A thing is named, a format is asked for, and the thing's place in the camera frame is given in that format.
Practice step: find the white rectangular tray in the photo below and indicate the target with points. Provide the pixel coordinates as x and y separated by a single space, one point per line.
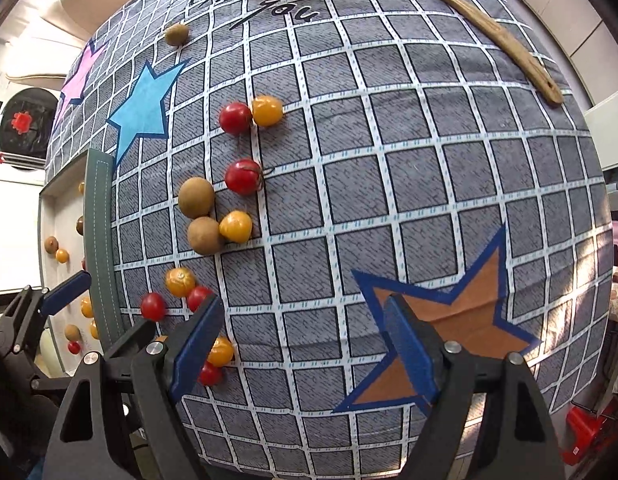
60 205

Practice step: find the beige chair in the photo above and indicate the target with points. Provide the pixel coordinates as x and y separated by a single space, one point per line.
81 18

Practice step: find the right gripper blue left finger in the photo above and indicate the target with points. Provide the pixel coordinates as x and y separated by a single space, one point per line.
189 345

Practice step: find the dark brown tomato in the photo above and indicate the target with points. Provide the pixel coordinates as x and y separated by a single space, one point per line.
80 224

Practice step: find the brown longan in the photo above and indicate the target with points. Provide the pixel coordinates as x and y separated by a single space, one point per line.
51 245
176 35
72 332
196 197
204 236

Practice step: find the red plastic stool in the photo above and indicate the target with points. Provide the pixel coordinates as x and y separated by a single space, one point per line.
590 430

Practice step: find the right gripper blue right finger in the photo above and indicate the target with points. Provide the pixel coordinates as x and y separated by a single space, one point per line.
421 350

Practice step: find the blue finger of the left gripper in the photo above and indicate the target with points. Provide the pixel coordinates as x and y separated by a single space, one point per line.
62 295

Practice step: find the washing machine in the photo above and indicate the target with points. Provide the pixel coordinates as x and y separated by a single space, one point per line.
25 128

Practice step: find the checkered star tablecloth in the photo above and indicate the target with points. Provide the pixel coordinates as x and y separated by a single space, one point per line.
413 156

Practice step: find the large yellow tomato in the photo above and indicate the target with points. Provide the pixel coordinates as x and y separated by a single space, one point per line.
86 307

